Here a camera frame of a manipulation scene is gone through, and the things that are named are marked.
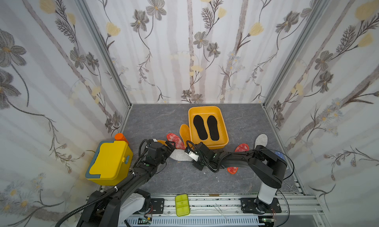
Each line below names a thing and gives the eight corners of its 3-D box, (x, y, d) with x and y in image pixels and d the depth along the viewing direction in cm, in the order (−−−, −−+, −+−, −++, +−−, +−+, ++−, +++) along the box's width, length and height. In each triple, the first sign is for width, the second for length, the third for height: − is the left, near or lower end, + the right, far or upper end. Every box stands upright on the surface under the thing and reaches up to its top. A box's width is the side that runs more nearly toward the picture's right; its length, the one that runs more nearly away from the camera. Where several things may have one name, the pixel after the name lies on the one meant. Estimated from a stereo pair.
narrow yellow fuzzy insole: (183, 148, 97) (183, 143, 92) (178, 130, 106) (178, 125, 101) (193, 145, 98) (193, 141, 93) (187, 128, 107) (187, 123, 103)
